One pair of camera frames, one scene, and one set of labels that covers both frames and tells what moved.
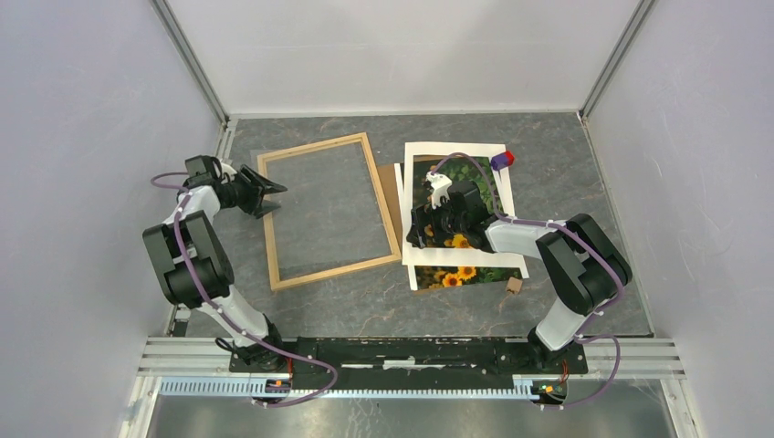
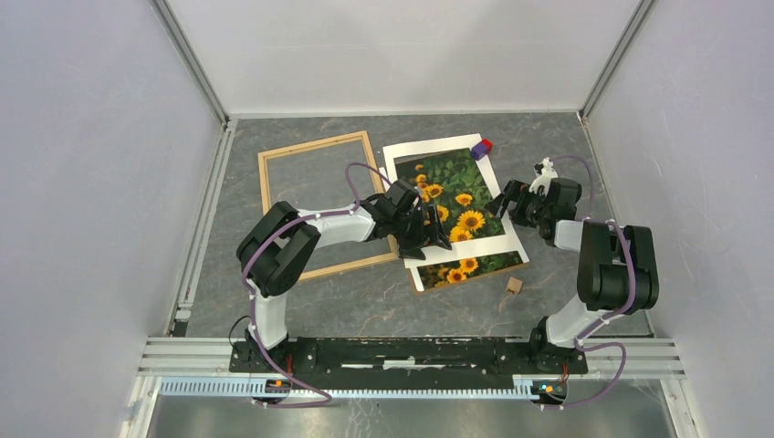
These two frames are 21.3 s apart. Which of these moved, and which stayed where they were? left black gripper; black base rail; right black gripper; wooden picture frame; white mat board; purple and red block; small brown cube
Moved: white mat board; purple and red block; right black gripper; left black gripper
Stayed: small brown cube; wooden picture frame; black base rail
